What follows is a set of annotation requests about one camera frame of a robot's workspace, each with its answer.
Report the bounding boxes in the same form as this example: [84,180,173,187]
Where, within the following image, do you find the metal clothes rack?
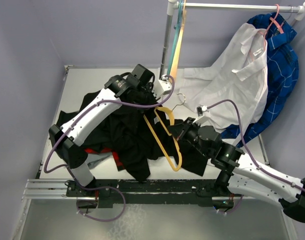
[159,0,305,76]

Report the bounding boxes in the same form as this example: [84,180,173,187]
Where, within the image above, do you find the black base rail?
[64,179,239,211]

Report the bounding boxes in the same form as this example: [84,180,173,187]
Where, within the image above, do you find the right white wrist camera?
[193,105,211,126]

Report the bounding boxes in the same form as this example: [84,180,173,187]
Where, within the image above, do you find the pink hanger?
[247,12,289,62]

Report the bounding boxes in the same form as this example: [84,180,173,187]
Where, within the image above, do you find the red black plaid shirt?
[84,147,125,171]

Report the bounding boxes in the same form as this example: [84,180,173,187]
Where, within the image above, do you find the white shirt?
[179,23,268,130]

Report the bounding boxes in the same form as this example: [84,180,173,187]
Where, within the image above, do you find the teal plastic hanger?
[166,0,186,76]

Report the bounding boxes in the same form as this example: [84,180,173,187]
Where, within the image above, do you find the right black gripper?
[167,117,211,158]

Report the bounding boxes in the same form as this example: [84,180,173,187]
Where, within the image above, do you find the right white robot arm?
[168,117,305,223]

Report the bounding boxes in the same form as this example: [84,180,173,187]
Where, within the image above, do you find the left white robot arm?
[46,64,156,196]

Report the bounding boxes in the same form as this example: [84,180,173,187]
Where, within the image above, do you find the blue plaid shirt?
[221,12,300,148]

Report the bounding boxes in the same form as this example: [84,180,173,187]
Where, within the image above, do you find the beige wooden hanger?
[169,1,188,81]

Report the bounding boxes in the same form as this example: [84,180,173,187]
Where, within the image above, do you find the yellow plastic hanger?
[143,106,183,172]

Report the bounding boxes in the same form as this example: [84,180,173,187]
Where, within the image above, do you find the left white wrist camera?
[152,74,172,99]

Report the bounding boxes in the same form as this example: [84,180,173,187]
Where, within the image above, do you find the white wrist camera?
[152,74,172,99]
[193,105,211,126]

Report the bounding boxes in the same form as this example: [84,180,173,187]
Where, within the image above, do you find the grey shirt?
[85,154,110,170]

